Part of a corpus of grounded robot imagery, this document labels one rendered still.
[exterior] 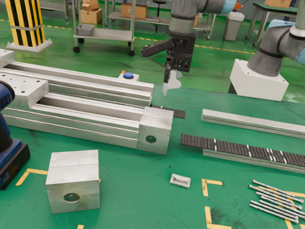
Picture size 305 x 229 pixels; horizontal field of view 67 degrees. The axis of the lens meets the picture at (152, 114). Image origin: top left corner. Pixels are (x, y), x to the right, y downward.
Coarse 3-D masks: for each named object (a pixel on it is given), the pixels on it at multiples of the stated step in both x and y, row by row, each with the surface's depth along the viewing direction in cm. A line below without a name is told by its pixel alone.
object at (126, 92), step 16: (16, 64) 90; (32, 64) 92; (48, 80) 83; (64, 80) 83; (80, 80) 89; (96, 80) 88; (112, 80) 87; (128, 80) 88; (80, 96) 85; (96, 96) 84; (112, 96) 82; (128, 96) 83; (144, 96) 80
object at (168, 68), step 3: (168, 60) 74; (168, 63) 73; (168, 66) 73; (168, 69) 73; (165, 72) 74; (168, 72) 74; (165, 75) 74; (168, 75) 75; (165, 78) 75; (168, 78) 75; (165, 81) 76
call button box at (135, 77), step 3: (120, 75) 98; (123, 75) 97; (135, 75) 99; (138, 75) 100; (120, 78) 95; (123, 78) 96; (126, 78) 95; (129, 78) 95; (132, 78) 96; (135, 78) 97; (138, 78) 100; (138, 81) 101
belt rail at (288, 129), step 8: (208, 112) 85; (216, 112) 86; (208, 120) 85; (216, 120) 85; (224, 120) 84; (232, 120) 83; (240, 120) 83; (248, 120) 84; (256, 120) 84; (264, 120) 85; (248, 128) 84; (256, 128) 84; (264, 128) 84; (272, 128) 83; (280, 128) 82; (288, 128) 82; (296, 128) 83; (304, 128) 83; (296, 136) 83; (304, 136) 82
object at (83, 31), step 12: (72, 0) 313; (132, 0) 366; (132, 12) 376; (84, 24) 360; (132, 24) 339; (84, 36) 339; (96, 36) 345; (108, 36) 351; (120, 36) 358; (132, 36) 348; (132, 48) 358
